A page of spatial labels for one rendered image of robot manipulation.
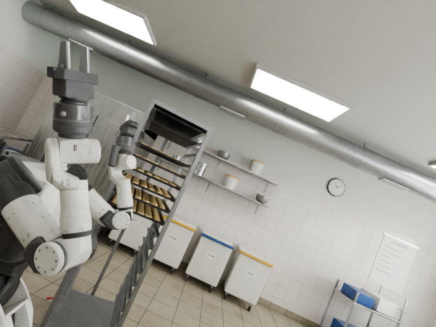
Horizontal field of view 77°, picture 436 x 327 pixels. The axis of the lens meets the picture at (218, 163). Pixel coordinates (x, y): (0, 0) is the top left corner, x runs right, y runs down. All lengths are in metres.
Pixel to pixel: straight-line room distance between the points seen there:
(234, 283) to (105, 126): 3.03
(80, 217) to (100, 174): 3.59
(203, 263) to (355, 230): 2.78
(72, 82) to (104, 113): 3.79
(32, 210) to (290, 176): 4.61
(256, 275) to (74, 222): 3.89
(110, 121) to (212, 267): 2.66
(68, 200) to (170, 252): 3.71
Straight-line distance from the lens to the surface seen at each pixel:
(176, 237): 4.35
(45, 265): 0.78
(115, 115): 4.47
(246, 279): 4.48
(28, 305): 1.31
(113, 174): 1.37
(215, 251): 4.35
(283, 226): 5.11
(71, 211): 0.76
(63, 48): 0.77
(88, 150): 0.78
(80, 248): 0.77
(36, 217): 0.84
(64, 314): 2.54
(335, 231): 5.41
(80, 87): 0.76
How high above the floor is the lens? 1.40
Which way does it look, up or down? 6 degrees up
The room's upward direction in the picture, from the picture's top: 24 degrees clockwise
